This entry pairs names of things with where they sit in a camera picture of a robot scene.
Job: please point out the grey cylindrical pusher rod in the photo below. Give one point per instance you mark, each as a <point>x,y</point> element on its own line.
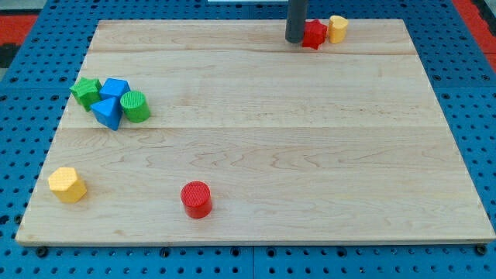
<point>295,22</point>

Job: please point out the yellow hexagon block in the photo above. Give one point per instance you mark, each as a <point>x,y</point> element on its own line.
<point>67,185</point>

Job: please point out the red star block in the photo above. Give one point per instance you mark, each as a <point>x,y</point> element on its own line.
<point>314,34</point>

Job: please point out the yellow heart block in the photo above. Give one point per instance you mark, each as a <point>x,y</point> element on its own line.
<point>337,28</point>

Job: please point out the light wooden board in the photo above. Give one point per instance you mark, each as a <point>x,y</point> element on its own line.
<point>343,145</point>

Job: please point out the green cylinder block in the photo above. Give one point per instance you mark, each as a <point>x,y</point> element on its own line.
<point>135,106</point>

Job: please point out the blue cube block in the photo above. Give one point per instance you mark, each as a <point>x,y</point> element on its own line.
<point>114,88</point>

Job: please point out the red cylinder block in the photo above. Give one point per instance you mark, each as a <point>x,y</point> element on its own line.
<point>196,199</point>

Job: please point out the blue triangle block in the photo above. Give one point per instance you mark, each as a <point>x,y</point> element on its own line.
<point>108,112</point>

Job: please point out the green star block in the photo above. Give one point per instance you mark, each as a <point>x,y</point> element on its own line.
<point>86,92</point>

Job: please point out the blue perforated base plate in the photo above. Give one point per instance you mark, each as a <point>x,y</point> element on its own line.
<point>35,90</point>

